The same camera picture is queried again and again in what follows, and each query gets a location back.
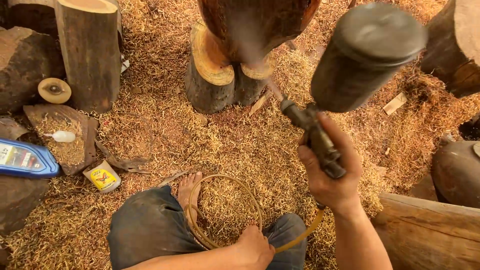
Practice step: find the dark rough wood stump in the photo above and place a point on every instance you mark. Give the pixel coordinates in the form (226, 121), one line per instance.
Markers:
(26, 67)

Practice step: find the thin wood sliver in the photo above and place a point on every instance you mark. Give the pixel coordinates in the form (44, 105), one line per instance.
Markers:
(259, 103)

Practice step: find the large log with bark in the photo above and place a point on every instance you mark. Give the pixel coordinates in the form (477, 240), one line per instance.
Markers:
(455, 45)

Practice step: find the tall wooden log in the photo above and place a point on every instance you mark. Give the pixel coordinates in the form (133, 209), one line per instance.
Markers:
(90, 52)

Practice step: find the dark round metal pot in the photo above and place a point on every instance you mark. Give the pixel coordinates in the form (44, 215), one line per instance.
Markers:
(455, 174)

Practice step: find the dark paint spray gun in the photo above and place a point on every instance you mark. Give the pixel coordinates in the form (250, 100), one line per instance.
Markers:
(348, 67)

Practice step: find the carved reddish wooden sculpture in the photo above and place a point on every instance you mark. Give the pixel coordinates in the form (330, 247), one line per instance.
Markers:
(232, 48)

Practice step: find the round beige sanding disc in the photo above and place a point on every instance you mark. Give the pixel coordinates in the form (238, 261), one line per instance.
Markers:
(54, 90)

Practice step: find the pale wooden plank block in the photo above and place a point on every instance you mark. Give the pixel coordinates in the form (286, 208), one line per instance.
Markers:
(427, 234)

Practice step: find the person's right hand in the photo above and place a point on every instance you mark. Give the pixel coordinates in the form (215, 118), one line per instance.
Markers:
(332, 183)

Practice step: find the flat bark slab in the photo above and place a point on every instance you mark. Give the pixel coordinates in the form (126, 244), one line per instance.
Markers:
(63, 138)

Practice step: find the white glue jar yellow label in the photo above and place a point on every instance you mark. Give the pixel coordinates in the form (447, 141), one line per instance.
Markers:
(103, 177)

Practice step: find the small wood offcut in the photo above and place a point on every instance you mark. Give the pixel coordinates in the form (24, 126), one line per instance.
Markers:
(394, 103)

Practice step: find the person's left hand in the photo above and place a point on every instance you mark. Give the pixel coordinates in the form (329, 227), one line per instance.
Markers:
(255, 249)

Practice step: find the blue motor oil bottle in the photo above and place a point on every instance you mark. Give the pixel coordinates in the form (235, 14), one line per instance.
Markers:
(26, 159)

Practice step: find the person's bare foot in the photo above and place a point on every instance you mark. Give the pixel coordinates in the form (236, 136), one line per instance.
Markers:
(188, 191)

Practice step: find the dark wood chunk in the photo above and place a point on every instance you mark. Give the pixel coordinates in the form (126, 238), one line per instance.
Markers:
(18, 202)

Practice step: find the person's legs in dark trousers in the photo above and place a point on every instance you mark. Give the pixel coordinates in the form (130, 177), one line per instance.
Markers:
(180, 236)

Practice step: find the person's left fingers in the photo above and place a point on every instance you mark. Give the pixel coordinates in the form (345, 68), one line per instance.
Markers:
(267, 250)

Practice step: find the small white glue bottle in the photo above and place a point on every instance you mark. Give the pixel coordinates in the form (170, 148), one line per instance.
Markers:
(62, 136)

